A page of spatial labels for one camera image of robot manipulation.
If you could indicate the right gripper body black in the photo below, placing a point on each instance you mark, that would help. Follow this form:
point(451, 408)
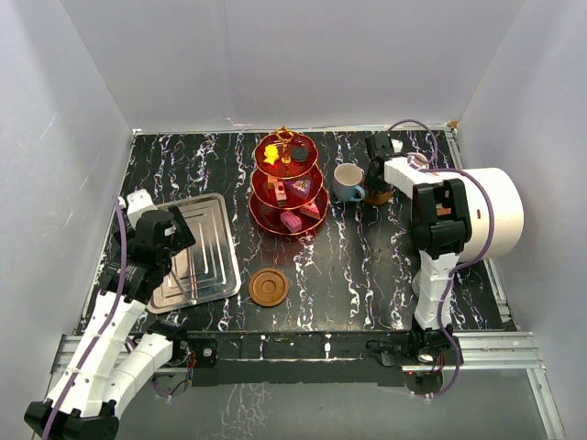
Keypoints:
point(374, 184)

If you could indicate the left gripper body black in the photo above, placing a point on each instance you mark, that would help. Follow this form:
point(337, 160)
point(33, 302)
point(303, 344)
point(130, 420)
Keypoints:
point(166, 259)

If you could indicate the stainless steel tray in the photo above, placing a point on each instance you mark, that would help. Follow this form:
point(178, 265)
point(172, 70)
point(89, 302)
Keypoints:
point(207, 271)

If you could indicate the blue and white teacup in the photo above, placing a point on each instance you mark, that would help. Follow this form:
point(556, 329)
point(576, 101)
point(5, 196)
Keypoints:
point(347, 183)

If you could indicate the brown saucer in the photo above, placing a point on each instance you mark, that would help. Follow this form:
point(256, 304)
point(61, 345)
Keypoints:
point(377, 198)
point(268, 287)

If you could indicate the black round cookie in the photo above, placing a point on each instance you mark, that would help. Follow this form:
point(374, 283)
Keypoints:
point(299, 154)

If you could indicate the magenta cake slice back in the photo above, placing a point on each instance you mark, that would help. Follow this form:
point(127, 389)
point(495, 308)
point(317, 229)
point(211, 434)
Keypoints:
point(300, 188)

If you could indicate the red pink cake slice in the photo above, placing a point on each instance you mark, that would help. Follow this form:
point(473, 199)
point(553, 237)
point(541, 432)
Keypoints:
point(310, 210)

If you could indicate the brown saucer front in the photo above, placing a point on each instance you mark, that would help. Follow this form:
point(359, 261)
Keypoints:
point(268, 287)

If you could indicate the yellow cake slice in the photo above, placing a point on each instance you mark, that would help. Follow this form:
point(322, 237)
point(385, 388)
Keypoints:
point(271, 184)

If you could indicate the red three-tier dessert stand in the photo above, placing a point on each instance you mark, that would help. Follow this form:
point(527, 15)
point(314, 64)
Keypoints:
point(289, 197)

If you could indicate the brown chocolate cake slice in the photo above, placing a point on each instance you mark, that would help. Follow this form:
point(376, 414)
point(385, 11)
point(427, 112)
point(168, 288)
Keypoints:
point(280, 194)

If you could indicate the orange fish cookie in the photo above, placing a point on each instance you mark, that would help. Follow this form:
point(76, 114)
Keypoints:
point(271, 154)

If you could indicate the pink cake slice front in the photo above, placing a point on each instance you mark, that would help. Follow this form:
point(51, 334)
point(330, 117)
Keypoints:
point(291, 221)

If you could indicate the pink and white teacup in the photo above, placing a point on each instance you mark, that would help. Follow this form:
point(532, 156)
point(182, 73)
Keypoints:
point(418, 160)

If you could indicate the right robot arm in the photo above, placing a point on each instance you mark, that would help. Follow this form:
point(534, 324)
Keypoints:
point(440, 221)

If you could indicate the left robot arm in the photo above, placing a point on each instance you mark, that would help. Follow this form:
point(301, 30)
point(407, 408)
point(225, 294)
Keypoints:
point(96, 387)

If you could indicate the large white cylinder container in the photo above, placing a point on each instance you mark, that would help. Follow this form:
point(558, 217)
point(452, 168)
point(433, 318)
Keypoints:
point(508, 213)

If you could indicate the grey tape roll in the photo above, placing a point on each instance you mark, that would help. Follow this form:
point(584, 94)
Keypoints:
point(416, 284)

